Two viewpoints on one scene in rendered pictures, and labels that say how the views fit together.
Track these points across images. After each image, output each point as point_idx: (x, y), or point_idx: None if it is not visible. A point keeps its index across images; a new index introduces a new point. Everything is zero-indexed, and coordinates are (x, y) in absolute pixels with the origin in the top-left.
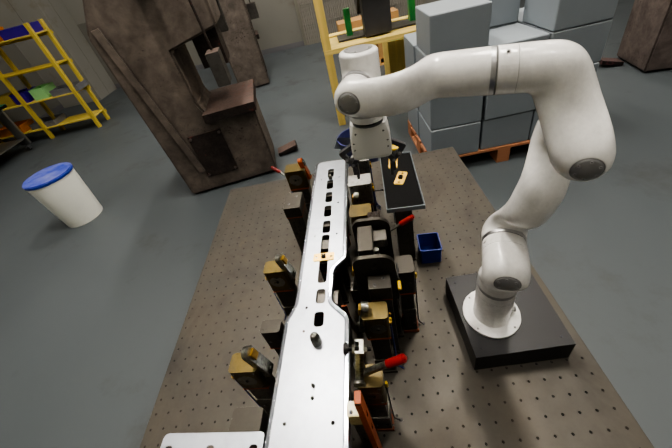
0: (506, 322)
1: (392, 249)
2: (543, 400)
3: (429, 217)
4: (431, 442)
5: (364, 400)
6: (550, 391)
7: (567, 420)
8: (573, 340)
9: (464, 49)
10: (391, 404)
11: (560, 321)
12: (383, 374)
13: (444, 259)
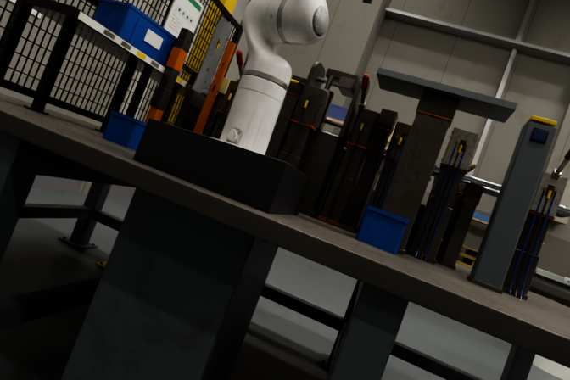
0: (220, 136)
1: (345, 117)
2: (126, 152)
3: (480, 288)
4: None
5: (228, 57)
6: (125, 153)
7: (97, 142)
8: (153, 119)
9: None
10: (215, 135)
11: (181, 128)
12: (236, 91)
13: (358, 240)
